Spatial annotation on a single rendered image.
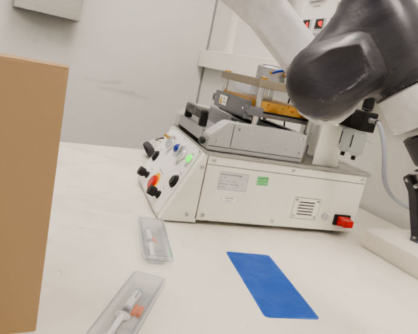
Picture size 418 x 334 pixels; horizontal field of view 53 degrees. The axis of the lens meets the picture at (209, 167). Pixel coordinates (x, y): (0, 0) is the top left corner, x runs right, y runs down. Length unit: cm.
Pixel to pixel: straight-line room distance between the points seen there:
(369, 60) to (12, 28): 206
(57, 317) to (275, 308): 34
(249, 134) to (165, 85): 165
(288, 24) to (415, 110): 23
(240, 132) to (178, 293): 42
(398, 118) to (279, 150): 53
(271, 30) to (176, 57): 198
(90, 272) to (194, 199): 34
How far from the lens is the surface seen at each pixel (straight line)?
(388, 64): 53
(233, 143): 98
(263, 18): 65
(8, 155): 50
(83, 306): 65
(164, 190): 103
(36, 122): 49
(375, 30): 53
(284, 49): 65
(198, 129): 104
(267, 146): 101
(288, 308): 76
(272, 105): 107
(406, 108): 53
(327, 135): 110
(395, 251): 111
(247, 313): 71
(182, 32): 261
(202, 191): 98
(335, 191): 114
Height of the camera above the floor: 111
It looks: 13 degrees down
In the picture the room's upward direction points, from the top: 12 degrees clockwise
